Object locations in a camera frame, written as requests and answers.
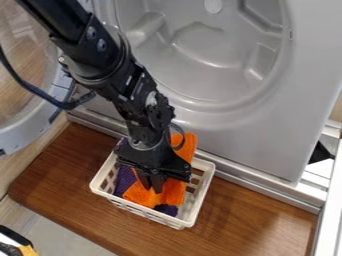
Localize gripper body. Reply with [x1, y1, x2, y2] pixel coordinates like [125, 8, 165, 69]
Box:
[112, 132, 194, 183]

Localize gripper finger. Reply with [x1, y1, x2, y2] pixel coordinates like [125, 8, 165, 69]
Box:
[149, 173, 169, 194]
[133, 167, 153, 191]

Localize orange cloth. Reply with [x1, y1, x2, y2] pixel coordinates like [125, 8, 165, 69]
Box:
[121, 132, 200, 209]

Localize purple cloth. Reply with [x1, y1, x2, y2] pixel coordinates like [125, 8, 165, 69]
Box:
[112, 137, 180, 218]

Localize white basket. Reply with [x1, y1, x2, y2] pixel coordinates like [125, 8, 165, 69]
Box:
[88, 150, 217, 231]

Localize washing machine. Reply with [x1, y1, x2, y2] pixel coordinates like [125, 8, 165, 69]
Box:
[0, 0, 342, 215]

